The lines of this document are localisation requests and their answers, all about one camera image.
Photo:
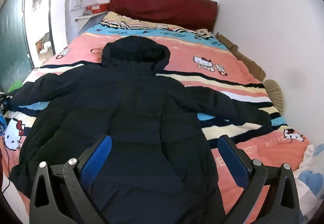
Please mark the brown cardboard strip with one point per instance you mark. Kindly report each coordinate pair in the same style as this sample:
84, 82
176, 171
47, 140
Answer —
255, 70

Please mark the beige round fan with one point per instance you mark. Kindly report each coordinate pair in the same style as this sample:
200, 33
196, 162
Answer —
275, 94

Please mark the Hello Kitty striped blanket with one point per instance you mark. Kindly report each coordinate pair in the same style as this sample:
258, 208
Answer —
196, 59

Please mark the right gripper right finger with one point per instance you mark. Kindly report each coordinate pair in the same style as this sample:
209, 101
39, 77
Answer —
281, 204

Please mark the green plastic object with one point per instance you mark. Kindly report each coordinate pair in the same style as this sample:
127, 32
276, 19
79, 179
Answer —
18, 84

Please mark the red box on shelf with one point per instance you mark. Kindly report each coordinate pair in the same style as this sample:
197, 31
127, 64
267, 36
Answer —
98, 8

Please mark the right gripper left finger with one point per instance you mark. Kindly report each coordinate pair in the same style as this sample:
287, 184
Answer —
61, 193

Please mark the black hooded puffer jacket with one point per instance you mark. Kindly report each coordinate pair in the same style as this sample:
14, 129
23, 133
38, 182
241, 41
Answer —
161, 168

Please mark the dark red headboard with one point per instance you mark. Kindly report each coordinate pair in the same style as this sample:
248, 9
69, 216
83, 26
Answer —
190, 14

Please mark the dark green door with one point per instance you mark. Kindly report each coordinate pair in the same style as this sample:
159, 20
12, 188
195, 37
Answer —
14, 56

